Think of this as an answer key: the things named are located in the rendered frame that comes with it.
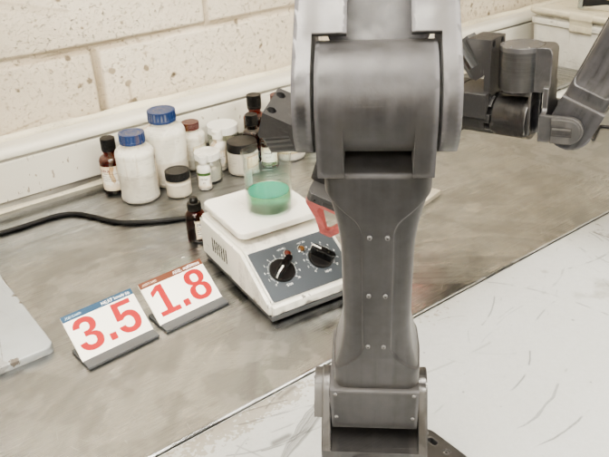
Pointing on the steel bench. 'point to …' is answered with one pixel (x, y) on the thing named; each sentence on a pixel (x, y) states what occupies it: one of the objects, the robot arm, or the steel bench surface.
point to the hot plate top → (230, 202)
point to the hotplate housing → (222, 253)
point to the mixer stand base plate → (19, 333)
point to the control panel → (308, 278)
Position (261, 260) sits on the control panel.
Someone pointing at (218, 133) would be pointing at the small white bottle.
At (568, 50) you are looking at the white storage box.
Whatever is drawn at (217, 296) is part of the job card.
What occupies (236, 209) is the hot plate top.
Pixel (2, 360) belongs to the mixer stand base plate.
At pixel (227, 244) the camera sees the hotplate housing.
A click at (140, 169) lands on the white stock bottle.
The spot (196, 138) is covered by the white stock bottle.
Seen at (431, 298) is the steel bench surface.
